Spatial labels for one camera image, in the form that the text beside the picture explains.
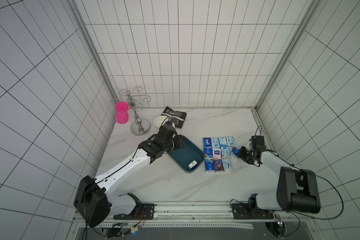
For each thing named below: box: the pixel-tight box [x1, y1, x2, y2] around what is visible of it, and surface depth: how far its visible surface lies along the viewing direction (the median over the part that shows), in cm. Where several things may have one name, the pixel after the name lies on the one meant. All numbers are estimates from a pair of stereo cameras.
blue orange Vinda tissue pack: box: [204, 146, 213, 159], surface depth 94 cm
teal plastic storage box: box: [168, 135, 205, 173], surface depth 94 cm
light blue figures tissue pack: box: [220, 146, 230, 159], surface depth 94 cm
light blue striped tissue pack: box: [221, 158, 233, 171], surface depth 89 cm
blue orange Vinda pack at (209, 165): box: [204, 158, 215, 173], surface depth 89 cm
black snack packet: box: [161, 106, 187, 129], surface depth 116 cm
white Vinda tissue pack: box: [188, 160, 198, 170], surface depth 83 cm
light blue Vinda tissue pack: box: [211, 137, 220, 148], surface depth 98 cm
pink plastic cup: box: [114, 101, 129, 125], surface depth 83 cm
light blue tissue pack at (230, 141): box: [225, 136, 235, 147], surface depth 100 cm
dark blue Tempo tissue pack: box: [203, 137, 213, 151], surface depth 97 cm
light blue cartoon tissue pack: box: [219, 137, 228, 147], surface depth 99 cm
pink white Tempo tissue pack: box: [212, 147, 222, 159], surface depth 94 cm
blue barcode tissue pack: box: [229, 147, 240, 160], surface depth 94 cm
